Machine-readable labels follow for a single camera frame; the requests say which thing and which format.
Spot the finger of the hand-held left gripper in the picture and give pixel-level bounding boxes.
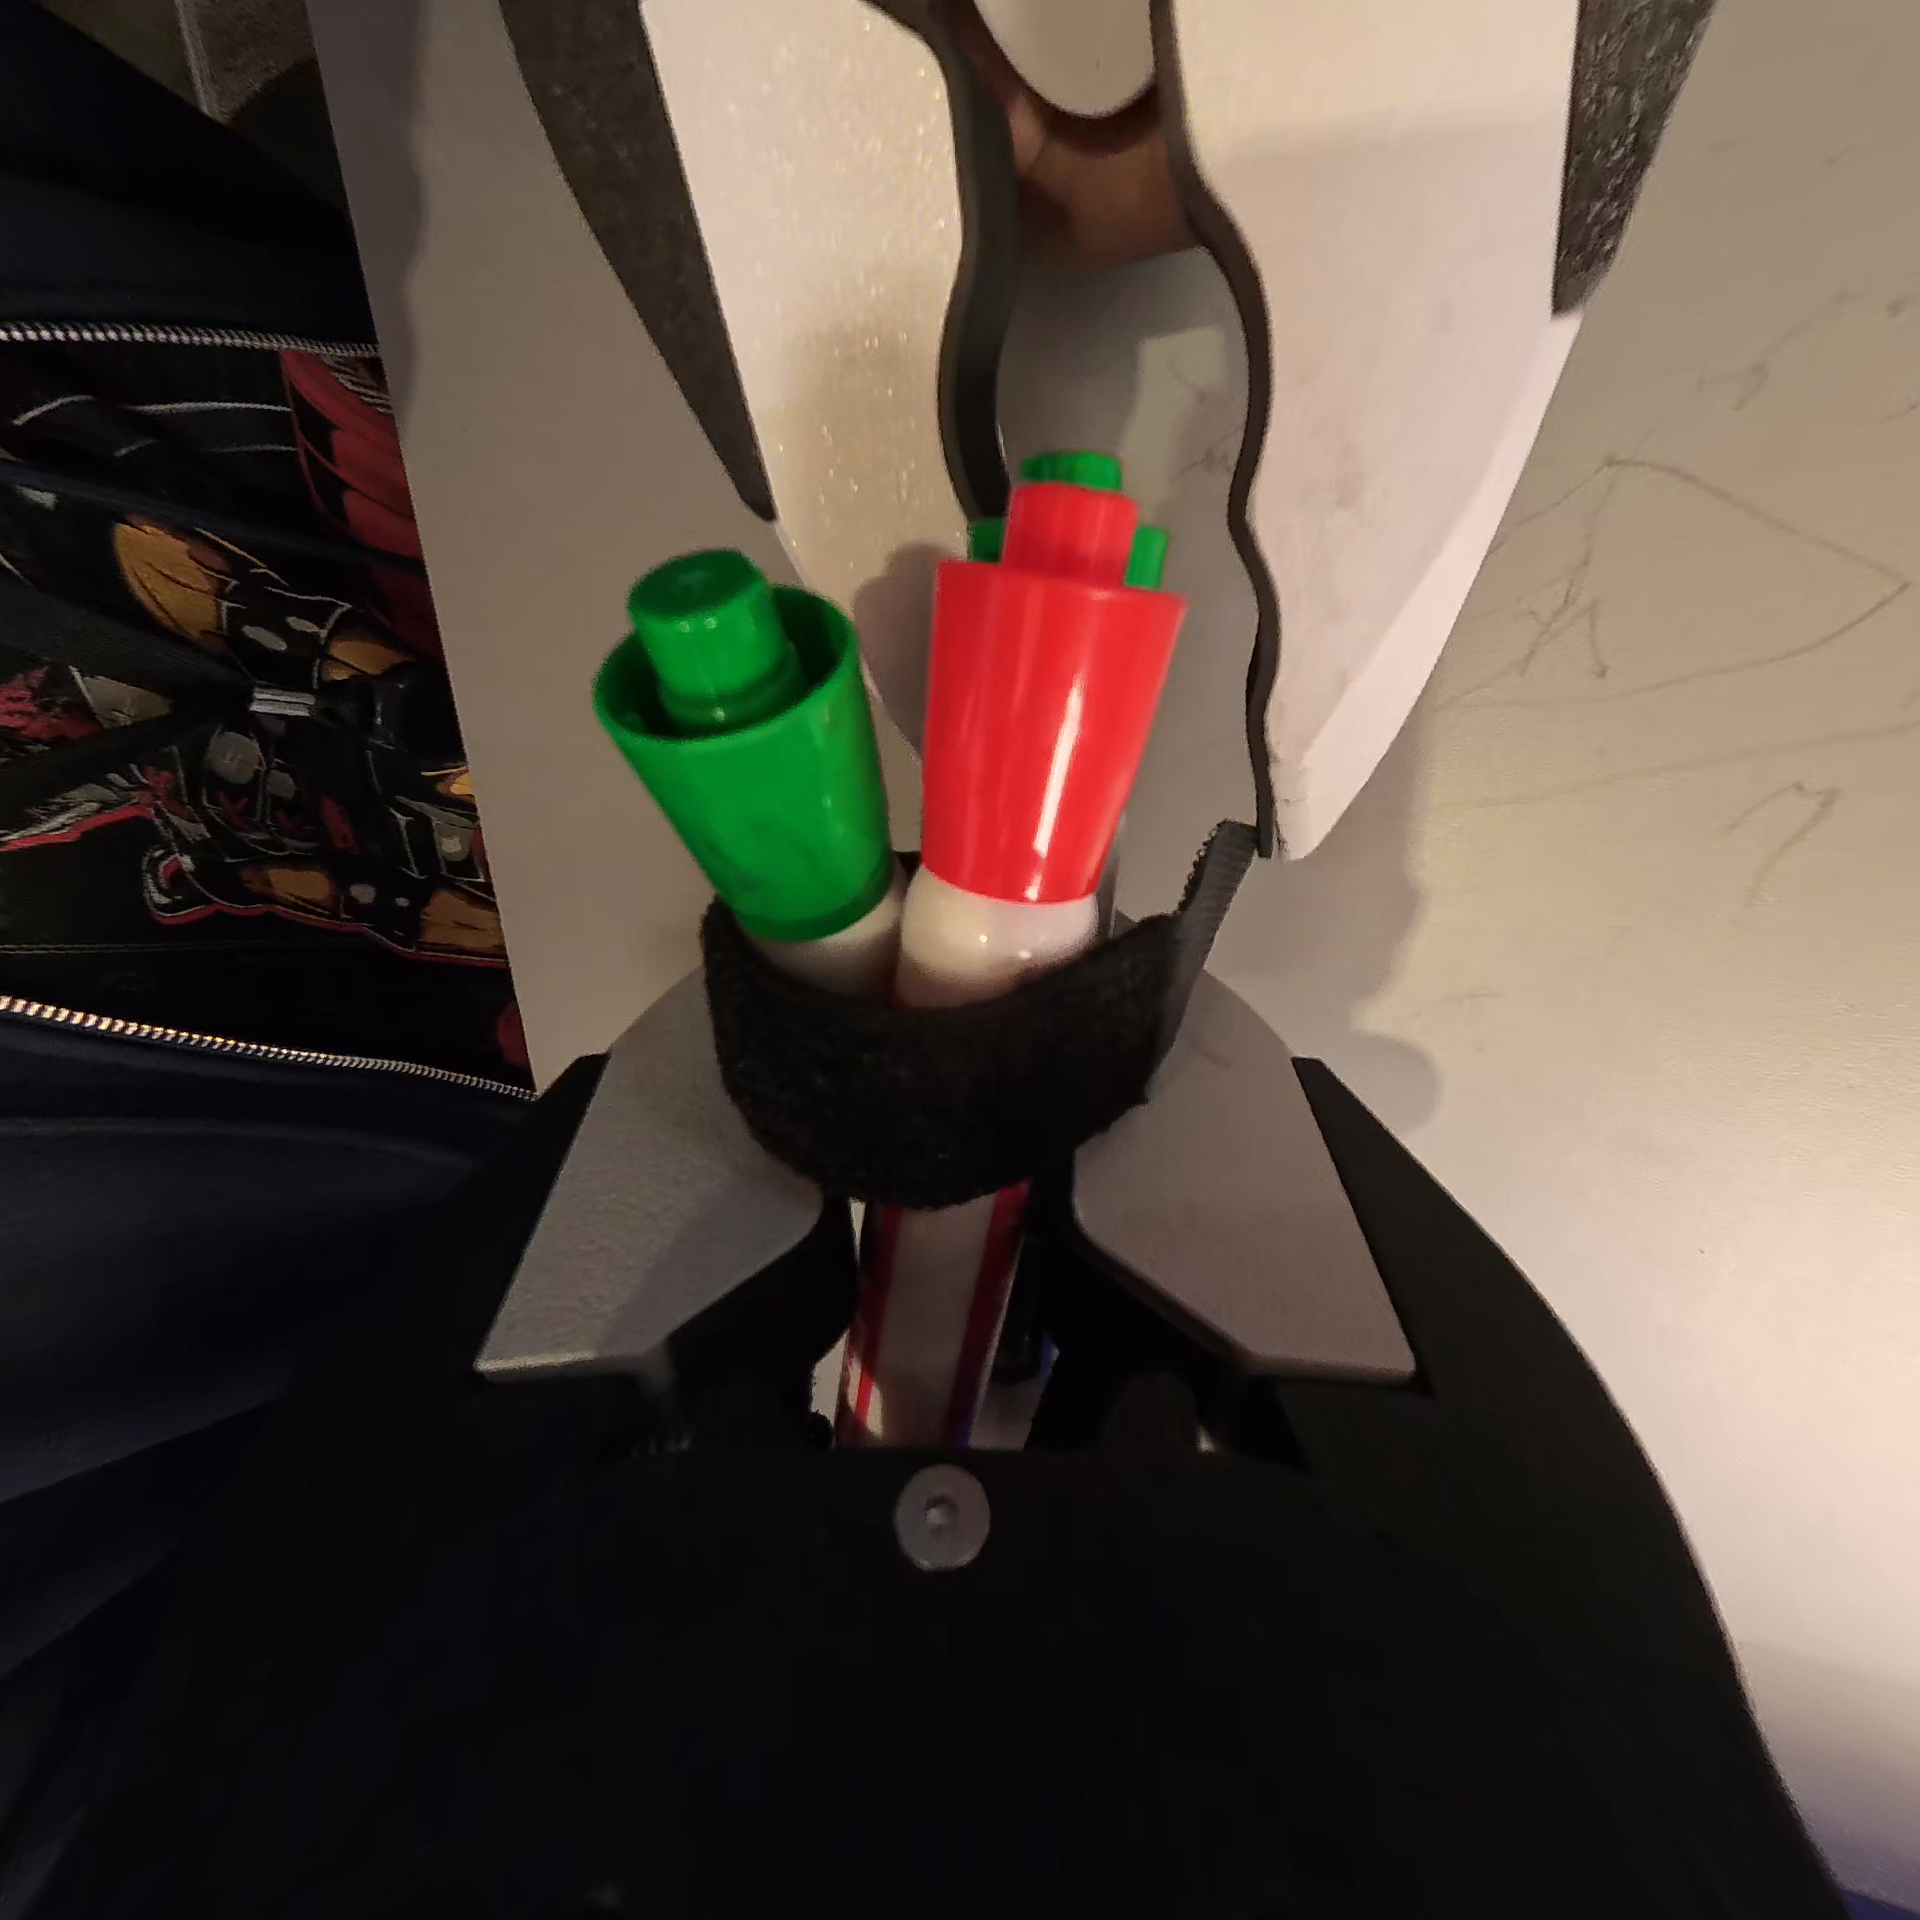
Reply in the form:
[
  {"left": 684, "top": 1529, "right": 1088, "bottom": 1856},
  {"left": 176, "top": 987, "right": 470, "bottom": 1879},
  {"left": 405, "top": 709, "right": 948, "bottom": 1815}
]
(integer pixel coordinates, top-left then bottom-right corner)
[
  {"left": 614, "top": 0, "right": 1017, "bottom": 602},
  {"left": 1156, "top": 0, "right": 1593, "bottom": 864}
]

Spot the thin black strap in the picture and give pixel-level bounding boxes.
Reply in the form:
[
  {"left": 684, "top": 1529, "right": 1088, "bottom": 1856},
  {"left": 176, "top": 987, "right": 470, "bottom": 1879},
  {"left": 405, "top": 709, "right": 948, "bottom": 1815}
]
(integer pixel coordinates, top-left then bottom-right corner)
[{"left": 698, "top": 817, "right": 1264, "bottom": 1213}]

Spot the person's left hand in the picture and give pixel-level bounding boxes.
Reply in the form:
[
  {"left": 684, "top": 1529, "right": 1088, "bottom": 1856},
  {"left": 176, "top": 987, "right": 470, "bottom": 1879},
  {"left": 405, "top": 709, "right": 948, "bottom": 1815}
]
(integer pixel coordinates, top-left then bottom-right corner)
[{"left": 1009, "top": 75, "right": 1186, "bottom": 273}]

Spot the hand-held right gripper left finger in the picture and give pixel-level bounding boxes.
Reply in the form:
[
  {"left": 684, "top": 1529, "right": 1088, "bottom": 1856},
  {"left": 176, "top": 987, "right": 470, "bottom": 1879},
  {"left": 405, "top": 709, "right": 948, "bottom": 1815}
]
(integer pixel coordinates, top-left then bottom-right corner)
[{"left": 476, "top": 985, "right": 854, "bottom": 1417}]

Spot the red dry erase marker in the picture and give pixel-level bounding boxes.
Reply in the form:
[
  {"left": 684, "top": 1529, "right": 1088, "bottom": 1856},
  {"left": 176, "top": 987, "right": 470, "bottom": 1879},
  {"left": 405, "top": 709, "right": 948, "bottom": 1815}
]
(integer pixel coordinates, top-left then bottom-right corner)
[{"left": 834, "top": 481, "right": 1193, "bottom": 1449}]

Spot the dark zip jacket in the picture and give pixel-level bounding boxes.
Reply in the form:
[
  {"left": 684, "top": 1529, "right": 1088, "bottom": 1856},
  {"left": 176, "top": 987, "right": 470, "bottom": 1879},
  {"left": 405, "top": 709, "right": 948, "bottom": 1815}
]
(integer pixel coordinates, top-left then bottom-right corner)
[{"left": 0, "top": 0, "right": 558, "bottom": 1801}]

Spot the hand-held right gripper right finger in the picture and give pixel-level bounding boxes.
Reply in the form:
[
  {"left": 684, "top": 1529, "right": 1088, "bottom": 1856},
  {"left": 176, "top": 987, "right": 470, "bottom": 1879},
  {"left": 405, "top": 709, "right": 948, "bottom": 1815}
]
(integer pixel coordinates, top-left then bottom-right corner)
[{"left": 1052, "top": 976, "right": 1421, "bottom": 1435}]

